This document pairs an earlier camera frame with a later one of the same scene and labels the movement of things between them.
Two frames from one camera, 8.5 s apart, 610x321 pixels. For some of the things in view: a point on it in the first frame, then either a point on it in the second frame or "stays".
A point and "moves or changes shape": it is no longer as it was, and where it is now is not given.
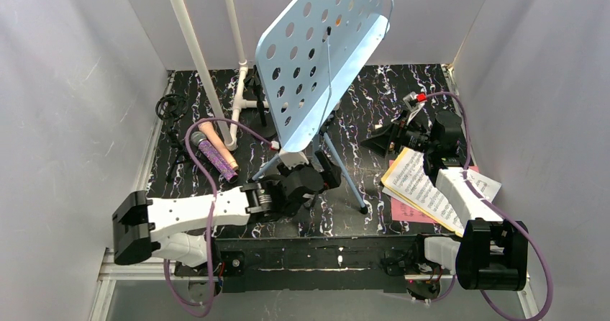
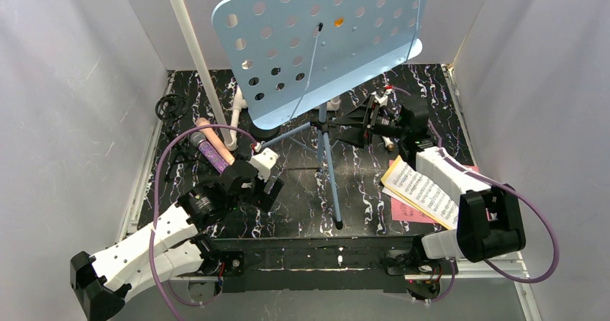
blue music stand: [322, 30] moves or changes shape
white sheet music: [392, 194] stays
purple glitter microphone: [199, 139] stays
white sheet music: [472, 206] moves or changes shape
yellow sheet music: [408, 178] stays
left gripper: [325, 175] to [260, 185]
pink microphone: [214, 139] stays
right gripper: [395, 137] to [373, 121]
